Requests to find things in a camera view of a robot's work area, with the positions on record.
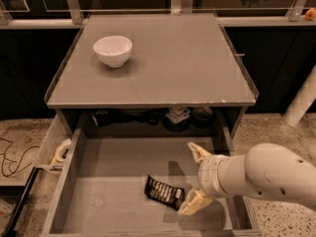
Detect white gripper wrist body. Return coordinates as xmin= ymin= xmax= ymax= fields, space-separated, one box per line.
xmin=197 ymin=155 xmax=228 ymax=198

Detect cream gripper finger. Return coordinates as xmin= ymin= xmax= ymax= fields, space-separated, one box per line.
xmin=178 ymin=189 xmax=213 ymax=216
xmin=188 ymin=142 xmax=210 ymax=164

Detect black rxbar chocolate wrapper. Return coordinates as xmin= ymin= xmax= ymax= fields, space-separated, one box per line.
xmin=144 ymin=176 xmax=185 ymax=211

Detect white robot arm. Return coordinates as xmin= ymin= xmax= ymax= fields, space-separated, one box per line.
xmin=178 ymin=142 xmax=316 ymax=215

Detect open grey top drawer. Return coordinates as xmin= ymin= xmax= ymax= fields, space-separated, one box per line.
xmin=40 ymin=128 xmax=263 ymax=237

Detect grey cabinet with counter top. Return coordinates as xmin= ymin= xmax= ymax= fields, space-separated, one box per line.
xmin=43 ymin=13 xmax=261 ymax=140

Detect dark round container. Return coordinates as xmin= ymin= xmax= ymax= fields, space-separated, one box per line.
xmin=191 ymin=107 xmax=214 ymax=128

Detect black white paper packet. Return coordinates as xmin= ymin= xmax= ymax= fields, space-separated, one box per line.
xmin=166 ymin=108 xmax=191 ymax=123

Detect dark objects on shelf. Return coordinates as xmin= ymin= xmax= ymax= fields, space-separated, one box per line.
xmin=92 ymin=109 xmax=166 ymax=126

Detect white ceramic bowl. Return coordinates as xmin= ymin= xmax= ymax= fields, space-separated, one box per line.
xmin=93 ymin=36 xmax=133 ymax=68

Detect white tape roll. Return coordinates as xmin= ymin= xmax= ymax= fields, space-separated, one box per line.
xmin=51 ymin=138 xmax=71 ymax=164

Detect clear plastic side bin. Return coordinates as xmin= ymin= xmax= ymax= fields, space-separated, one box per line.
xmin=34 ymin=116 xmax=71 ymax=172

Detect small orange object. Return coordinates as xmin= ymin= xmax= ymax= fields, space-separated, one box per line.
xmin=305 ymin=8 xmax=316 ymax=21

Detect white cylindrical post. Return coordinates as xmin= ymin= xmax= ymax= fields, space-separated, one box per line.
xmin=282 ymin=65 xmax=316 ymax=126

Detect black floor rail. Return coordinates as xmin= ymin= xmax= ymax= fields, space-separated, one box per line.
xmin=1 ymin=167 xmax=39 ymax=237

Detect metal frame railing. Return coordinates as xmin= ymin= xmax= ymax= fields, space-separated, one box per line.
xmin=0 ymin=0 xmax=316 ymax=29

